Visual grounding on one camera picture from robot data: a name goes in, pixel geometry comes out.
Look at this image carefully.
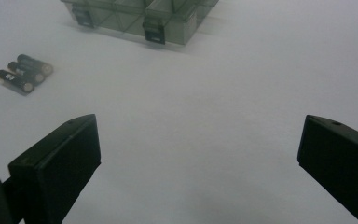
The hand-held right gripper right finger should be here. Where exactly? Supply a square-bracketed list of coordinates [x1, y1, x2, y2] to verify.
[296, 114, 358, 224]

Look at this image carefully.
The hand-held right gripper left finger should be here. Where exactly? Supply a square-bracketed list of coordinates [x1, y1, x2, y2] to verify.
[7, 113, 102, 224]

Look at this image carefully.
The black battery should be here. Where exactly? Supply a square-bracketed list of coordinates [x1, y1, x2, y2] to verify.
[7, 61, 47, 84]
[16, 53, 55, 76]
[0, 69, 35, 94]

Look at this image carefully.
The clear plastic compartment box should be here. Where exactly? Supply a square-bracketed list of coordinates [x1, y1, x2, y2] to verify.
[60, 0, 220, 47]

